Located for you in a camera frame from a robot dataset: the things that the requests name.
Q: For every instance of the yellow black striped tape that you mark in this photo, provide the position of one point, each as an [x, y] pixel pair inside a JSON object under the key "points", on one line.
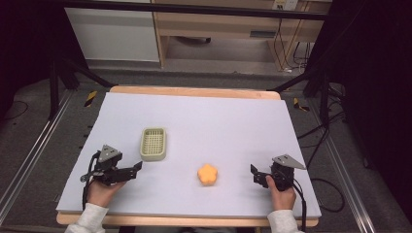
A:
{"points": [[90, 98], [300, 105]]}

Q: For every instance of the black curtain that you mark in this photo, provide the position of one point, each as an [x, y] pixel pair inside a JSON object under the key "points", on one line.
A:
{"points": [[372, 81], [26, 42]]}

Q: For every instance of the person's right hand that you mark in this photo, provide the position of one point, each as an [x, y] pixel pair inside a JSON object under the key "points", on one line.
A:
{"points": [[281, 197]]}

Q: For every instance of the white cabinet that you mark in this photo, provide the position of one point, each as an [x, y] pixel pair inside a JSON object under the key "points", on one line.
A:
{"points": [[113, 35]]}

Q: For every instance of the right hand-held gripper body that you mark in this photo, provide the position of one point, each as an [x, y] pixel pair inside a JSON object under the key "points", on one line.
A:
{"points": [[284, 173]]}

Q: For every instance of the white wall socket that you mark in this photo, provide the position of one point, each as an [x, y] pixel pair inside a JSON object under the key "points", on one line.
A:
{"points": [[285, 4]]}

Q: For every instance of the wooden table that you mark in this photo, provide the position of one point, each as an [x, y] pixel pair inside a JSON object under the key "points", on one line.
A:
{"points": [[194, 90]]}

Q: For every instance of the metal floor rail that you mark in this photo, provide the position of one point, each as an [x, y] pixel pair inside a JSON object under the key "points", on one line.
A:
{"points": [[346, 181], [35, 142]]}

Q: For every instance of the pale green plastic basket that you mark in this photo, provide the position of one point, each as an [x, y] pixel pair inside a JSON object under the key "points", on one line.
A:
{"points": [[153, 144]]}

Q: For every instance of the black metal frame bar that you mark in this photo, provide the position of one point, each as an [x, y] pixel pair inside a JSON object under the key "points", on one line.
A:
{"points": [[194, 9]]}

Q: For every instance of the light wooden desk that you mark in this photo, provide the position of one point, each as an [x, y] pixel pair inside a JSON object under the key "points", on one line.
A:
{"points": [[226, 22]]}

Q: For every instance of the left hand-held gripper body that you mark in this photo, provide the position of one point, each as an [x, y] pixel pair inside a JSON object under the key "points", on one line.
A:
{"points": [[108, 166]]}

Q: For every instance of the black metal stand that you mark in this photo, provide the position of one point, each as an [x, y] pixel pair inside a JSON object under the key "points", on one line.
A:
{"points": [[53, 87], [319, 84]]}

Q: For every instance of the person's left hand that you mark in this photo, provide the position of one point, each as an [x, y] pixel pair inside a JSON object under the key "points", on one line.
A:
{"points": [[102, 192]]}

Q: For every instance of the pale lavender foam mat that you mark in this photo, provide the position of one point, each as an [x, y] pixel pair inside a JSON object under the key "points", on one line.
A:
{"points": [[200, 129]]}

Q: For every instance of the orange flower-shaped sponge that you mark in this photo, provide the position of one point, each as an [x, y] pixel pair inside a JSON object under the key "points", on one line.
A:
{"points": [[207, 174]]}

